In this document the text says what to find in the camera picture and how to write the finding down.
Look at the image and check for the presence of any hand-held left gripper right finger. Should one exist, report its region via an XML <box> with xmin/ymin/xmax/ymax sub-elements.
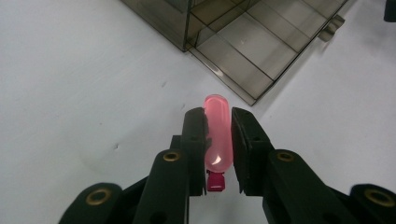
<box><xmin>231</xmin><ymin>106</ymin><xmax>359</xmax><ymax>224</ymax></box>

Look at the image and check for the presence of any smoky transparent drawer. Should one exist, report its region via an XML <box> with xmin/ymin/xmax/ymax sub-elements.
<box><xmin>186</xmin><ymin>0</ymin><xmax>351</xmax><ymax>107</ymax></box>

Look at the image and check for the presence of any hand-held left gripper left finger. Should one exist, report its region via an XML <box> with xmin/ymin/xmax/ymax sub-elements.
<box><xmin>132</xmin><ymin>106</ymin><xmax>209</xmax><ymax>224</ymax></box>

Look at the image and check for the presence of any smoky transparent organizer box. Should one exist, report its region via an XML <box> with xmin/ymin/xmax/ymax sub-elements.
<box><xmin>120</xmin><ymin>0</ymin><xmax>246</xmax><ymax>53</ymax></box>

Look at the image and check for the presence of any pink translucent tube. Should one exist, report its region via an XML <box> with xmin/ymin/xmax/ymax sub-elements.
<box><xmin>203</xmin><ymin>93</ymin><xmax>234</xmax><ymax>192</ymax></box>

